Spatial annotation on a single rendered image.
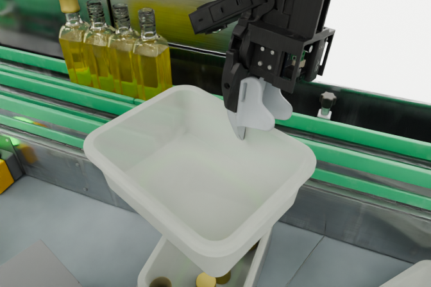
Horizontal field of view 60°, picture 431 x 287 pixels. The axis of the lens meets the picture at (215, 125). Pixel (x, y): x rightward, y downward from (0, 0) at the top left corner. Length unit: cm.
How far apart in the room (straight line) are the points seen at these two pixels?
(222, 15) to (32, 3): 80
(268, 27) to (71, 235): 62
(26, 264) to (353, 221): 57
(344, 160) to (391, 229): 16
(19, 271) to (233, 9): 52
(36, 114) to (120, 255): 33
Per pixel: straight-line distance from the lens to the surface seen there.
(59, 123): 81
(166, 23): 86
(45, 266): 69
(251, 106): 42
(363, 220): 76
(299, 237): 81
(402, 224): 76
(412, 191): 73
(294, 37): 37
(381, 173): 70
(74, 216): 87
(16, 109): 88
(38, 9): 114
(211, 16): 43
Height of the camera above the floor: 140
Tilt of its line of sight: 38 degrees down
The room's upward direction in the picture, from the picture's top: straight up
